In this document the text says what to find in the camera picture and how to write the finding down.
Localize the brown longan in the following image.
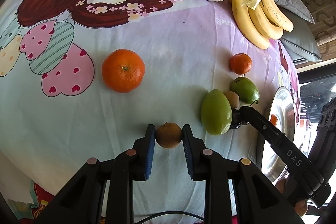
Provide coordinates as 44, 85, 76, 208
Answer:
155, 122, 182, 149

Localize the green jujube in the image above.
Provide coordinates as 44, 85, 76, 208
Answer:
201, 89, 232, 135
230, 77, 260, 104

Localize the dark cherry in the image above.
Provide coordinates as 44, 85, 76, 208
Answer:
230, 109, 249, 129

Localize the brown longan among fruits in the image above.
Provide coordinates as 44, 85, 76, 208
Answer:
224, 91, 240, 109

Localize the orange tangerine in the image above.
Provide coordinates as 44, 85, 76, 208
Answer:
101, 49, 146, 93
229, 53, 252, 75
270, 114, 278, 126

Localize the person right hand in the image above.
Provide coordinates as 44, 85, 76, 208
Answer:
276, 178, 308, 217

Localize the round steel plate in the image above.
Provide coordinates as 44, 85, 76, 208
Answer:
258, 86, 297, 183

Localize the cartoon print tablecloth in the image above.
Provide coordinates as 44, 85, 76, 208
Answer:
1, 0, 300, 223

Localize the bottom yellow banana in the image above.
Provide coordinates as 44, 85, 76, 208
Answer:
231, 0, 270, 50

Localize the yellow banana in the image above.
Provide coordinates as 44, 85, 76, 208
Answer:
248, 5, 284, 40
231, 0, 270, 50
260, 0, 294, 32

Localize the middle yellow banana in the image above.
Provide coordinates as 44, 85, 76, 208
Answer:
248, 5, 284, 40

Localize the top yellow banana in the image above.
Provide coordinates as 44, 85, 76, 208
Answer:
260, 0, 294, 32

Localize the light grey cushion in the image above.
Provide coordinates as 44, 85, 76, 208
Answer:
274, 0, 315, 24

